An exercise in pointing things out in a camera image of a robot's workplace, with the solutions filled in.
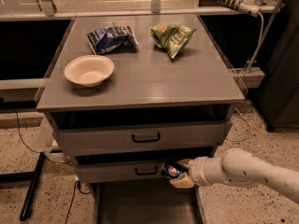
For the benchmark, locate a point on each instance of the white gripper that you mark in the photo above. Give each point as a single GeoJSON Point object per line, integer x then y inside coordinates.
{"type": "Point", "coordinates": [196, 171]}

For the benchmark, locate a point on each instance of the blue pepsi can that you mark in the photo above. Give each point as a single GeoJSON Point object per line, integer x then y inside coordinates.
{"type": "Point", "coordinates": [171, 170]}

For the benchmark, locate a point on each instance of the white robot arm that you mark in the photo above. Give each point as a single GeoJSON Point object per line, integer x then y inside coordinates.
{"type": "Point", "coordinates": [239, 168]}

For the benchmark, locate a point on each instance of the grey top drawer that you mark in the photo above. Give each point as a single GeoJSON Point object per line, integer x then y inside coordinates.
{"type": "Point", "coordinates": [81, 133]}

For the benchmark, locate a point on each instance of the open grey bottom drawer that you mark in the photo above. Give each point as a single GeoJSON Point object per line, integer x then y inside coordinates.
{"type": "Point", "coordinates": [146, 201]}

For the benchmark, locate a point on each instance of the grey middle drawer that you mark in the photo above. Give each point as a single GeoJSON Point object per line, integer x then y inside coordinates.
{"type": "Point", "coordinates": [121, 166]}

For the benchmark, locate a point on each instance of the grey drawer cabinet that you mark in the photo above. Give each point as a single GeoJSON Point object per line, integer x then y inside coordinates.
{"type": "Point", "coordinates": [144, 76]}

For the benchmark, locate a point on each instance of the dark grey side cabinet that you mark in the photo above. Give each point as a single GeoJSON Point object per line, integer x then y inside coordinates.
{"type": "Point", "coordinates": [277, 98]}

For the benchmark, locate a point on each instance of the green chip bag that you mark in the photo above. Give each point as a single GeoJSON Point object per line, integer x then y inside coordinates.
{"type": "Point", "coordinates": [172, 37]}

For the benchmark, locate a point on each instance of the white paper bowl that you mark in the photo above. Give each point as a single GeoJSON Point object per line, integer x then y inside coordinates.
{"type": "Point", "coordinates": [89, 70]}

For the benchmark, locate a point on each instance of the blue chip bag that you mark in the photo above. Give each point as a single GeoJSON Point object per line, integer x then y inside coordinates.
{"type": "Point", "coordinates": [104, 40]}

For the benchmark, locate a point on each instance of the black table leg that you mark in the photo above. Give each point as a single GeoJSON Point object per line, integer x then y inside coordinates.
{"type": "Point", "coordinates": [31, 177]}

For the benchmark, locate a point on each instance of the white power strip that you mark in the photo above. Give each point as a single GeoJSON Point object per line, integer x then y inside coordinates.
{"type": "Point", "coordinates": [245, 6]}

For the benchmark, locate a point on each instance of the black middle drawer handle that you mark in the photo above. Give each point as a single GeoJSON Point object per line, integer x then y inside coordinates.
{"type": "Point", "coordinates": [146, 171]}

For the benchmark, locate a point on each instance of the black drawer handle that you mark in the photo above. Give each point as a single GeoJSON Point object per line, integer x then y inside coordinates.
{"type": "Point", "coordinates": [146, 171]}
{"type": "Point", "coordinates": [145, 138]}

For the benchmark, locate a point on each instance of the black top drawer handle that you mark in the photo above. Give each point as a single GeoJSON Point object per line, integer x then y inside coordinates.
{"type": "Point", "coordinates": [145, 138]}

